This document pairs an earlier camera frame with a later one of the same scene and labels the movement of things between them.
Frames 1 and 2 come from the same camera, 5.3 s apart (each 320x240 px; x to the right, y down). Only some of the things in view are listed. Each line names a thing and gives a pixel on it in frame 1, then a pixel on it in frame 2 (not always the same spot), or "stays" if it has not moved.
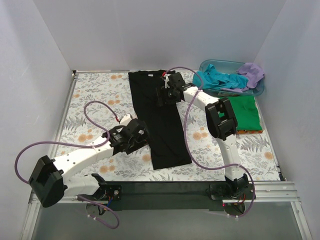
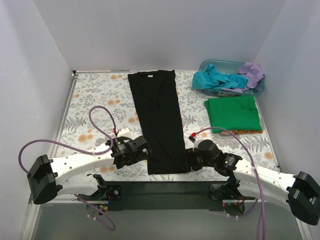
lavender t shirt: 253,73 stays
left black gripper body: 139,139 → 143,148
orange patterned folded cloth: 249,131 stays
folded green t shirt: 246,111 stays
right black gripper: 163,95 → 194,160
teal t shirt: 212,80 stays
